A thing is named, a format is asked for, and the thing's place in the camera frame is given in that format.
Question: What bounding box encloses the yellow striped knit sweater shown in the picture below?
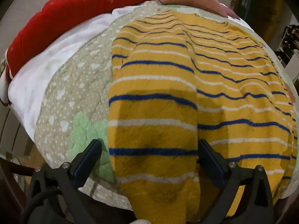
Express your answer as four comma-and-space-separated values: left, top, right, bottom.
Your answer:
108, 10, 298, 223

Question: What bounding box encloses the purple pillow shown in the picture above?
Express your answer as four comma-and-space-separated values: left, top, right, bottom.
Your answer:
221, 4, 240, 20

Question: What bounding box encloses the red patterned pillow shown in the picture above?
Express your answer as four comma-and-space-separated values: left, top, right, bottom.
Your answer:
4, 0, 153, 80

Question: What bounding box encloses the patchwork quilted bedspread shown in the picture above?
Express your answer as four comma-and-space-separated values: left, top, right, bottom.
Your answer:
34, 1, 298, 210

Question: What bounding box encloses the white bed sheet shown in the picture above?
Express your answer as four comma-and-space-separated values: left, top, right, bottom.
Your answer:
8, 6, 137, 140

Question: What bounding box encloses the white shelf unit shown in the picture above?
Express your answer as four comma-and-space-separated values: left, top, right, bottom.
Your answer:
275, 25, 298, 83

